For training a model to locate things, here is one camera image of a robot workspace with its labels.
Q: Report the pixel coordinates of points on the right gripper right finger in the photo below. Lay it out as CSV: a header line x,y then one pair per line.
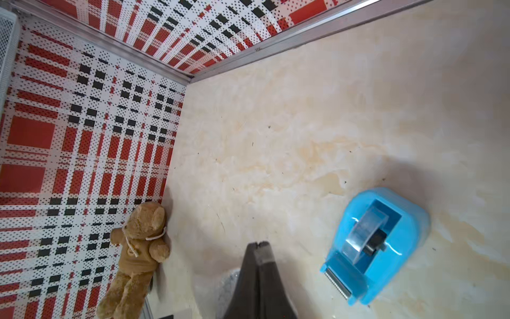
x,y
274,302

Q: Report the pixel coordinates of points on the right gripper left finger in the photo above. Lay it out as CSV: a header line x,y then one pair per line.
x,y
245,299

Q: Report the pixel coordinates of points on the blue tape dispenser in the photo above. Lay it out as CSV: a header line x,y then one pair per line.
x,y
379,232

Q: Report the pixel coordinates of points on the clear bubble wrap sheet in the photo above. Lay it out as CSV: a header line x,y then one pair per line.
x,y
225,291

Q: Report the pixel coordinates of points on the brown teddy bear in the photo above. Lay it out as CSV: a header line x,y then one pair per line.
x,y
143,250

